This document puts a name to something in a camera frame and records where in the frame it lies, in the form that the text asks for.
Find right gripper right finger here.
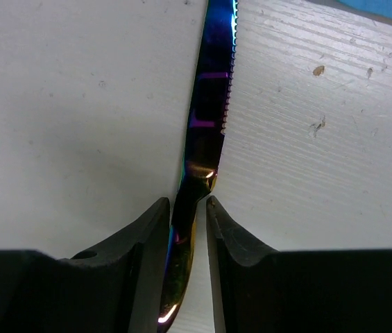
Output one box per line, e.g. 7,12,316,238
206,197,392,332

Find iridescent table knife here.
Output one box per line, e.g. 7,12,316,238
157,0,238,332

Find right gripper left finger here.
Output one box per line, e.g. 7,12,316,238
0,198,170,332

